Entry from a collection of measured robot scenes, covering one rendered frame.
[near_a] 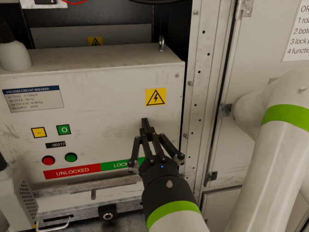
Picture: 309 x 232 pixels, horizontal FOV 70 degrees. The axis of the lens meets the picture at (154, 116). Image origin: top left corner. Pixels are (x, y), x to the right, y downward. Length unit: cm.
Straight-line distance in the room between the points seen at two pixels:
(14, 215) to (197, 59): 62
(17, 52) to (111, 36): 69
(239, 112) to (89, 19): 98
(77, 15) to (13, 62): 82
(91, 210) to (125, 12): 102
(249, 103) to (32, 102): 55
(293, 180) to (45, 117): 55
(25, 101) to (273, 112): 55
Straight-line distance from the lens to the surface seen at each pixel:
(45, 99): 58
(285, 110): 52
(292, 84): 56
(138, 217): 86
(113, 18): 136
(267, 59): 74
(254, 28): 68
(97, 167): 70
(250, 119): 66
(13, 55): 59
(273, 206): 45
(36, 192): 73
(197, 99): 70
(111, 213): 81
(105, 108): 58
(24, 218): 70
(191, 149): 81
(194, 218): 36
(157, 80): 56
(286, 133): 49
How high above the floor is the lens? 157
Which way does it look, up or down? 32 degrees down
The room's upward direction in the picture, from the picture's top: straight up
